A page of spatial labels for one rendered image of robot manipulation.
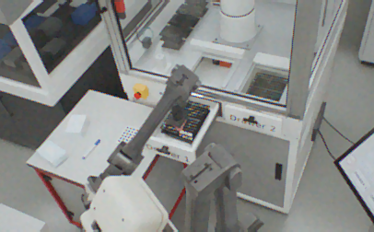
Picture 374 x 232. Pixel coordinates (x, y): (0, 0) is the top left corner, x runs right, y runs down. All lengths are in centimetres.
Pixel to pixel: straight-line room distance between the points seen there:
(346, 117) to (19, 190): 246
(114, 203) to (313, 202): 181
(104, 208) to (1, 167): 223
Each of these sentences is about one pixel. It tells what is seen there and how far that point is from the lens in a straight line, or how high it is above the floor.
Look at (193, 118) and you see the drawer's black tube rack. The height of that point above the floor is 90.
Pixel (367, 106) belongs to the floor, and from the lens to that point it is 346.
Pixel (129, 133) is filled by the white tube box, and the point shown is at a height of 80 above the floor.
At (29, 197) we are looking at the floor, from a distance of 320.
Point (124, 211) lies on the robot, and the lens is 124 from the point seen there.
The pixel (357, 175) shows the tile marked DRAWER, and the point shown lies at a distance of 177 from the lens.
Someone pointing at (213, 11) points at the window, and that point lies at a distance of 177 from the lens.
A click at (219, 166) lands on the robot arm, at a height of 162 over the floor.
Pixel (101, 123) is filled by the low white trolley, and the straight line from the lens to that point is 235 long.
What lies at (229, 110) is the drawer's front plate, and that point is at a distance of 207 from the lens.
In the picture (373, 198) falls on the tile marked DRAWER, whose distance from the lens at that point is 173.
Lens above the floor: 243
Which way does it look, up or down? 47 degrees down
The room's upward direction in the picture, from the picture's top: 9 degrees counter-clockwise
